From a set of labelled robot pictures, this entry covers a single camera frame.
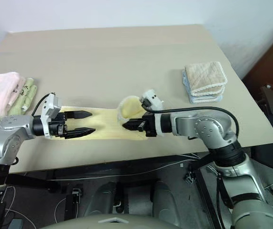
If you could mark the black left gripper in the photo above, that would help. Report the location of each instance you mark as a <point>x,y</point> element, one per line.
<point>55,126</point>

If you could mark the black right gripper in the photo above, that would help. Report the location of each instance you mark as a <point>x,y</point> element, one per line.
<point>149,126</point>

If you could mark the yellow towel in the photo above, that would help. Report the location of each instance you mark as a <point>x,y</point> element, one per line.
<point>107,124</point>

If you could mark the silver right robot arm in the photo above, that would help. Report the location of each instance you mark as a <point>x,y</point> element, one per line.
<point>205,126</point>

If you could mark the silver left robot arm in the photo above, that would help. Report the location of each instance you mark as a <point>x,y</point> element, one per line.
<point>10,124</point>

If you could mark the green folded towel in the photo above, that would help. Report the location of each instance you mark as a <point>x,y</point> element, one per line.
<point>30,95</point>

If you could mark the blue folded towel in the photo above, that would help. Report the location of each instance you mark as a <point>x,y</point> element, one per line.
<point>185,82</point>

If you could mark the beige folded towel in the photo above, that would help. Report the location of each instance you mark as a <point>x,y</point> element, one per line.
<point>205,74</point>

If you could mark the small black buckle clamp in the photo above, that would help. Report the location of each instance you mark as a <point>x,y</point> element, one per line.
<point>77,192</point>
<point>190,177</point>

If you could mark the dark grey rounded shape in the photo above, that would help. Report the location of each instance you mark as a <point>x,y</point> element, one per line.
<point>164,200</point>
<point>100,200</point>

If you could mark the grey robot chest plate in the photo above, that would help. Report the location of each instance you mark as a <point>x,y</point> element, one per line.
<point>114,224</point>

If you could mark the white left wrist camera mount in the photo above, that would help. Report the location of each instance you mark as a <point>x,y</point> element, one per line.
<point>51,105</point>

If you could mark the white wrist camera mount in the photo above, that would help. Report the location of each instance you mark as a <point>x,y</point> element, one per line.
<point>51,105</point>
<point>151,96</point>

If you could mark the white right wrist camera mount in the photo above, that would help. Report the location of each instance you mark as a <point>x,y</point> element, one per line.
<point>151,96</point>

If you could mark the black table frame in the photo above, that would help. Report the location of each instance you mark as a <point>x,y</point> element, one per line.
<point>91,168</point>

